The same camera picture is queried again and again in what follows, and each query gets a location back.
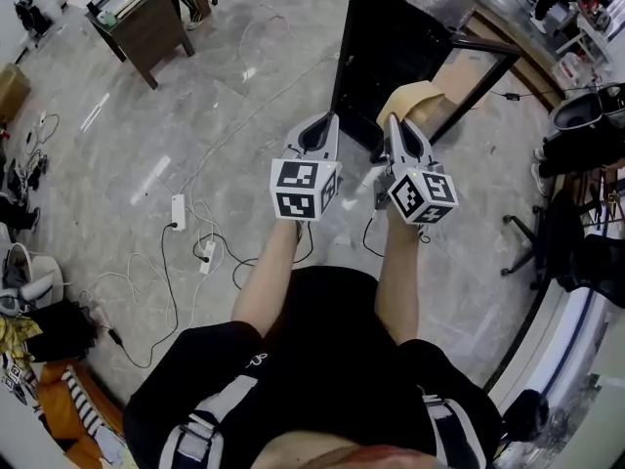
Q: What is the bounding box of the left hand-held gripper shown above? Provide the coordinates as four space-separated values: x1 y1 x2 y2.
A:
270 110 343 223

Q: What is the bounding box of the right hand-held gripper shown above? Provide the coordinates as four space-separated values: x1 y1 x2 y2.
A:
385 113 460 225

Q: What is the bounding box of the tan paper container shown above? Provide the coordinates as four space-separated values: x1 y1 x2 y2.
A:
375 79 447 132

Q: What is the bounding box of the black mini fridge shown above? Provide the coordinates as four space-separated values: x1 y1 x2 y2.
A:
330 0 521 164

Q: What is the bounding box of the person's left forearm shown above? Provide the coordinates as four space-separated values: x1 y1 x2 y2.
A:
230 218 313 339

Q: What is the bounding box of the person's right forearm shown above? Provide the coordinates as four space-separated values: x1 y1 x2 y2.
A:
374 206 423 347

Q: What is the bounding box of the long white power strip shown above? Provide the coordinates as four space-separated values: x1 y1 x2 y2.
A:
170 192 188 232

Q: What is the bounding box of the short white power strip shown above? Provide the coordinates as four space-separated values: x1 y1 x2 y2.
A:
198 239 218 276

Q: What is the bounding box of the grey plastic chair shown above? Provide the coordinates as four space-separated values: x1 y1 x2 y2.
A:
550 83 625 132

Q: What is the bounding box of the white box red label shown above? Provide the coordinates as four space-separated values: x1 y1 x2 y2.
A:
550 51 593 88

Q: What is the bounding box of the black office chair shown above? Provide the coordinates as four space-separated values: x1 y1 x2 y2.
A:
500 189 625 308

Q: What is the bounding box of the dark brown wooden desk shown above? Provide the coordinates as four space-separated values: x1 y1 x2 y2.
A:
84 0 196 91

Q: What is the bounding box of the white small table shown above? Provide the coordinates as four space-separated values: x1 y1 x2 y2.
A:
555 11 612 68

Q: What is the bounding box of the person's black shirt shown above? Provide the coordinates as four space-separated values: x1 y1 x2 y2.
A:
122 265 504 469

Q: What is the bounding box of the white curved counter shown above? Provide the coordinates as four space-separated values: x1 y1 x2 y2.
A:
486 280 625 463

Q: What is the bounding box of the black round object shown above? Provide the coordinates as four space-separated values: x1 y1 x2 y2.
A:
501 388 552 445

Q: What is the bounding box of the white round chair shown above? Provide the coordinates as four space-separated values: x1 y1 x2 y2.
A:
0 241 65 313

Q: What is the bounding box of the brown cardboard box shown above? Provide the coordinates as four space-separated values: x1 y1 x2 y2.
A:
0 63 32 124

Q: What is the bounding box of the black bag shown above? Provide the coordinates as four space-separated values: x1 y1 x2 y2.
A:
23 300 100 363

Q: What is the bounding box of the striped cloth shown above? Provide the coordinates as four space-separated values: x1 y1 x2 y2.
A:
61 364 106 439

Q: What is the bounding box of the yellow cloth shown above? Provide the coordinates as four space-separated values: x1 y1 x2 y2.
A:
0 317 44 357

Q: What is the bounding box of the orange cushion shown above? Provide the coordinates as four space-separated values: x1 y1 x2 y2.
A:
35 362 126 469

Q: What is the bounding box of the white floor cable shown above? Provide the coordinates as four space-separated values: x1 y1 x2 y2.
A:
77 7 338 331

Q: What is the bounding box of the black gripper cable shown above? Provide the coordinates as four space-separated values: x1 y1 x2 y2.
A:
361 201 432 259
231 220 314 291

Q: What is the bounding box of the black floor power cable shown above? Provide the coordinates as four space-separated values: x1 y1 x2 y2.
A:
104 222 181 369

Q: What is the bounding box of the white chest harness strap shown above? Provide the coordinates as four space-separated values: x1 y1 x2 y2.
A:
158 373 259 469
418 386 488 469

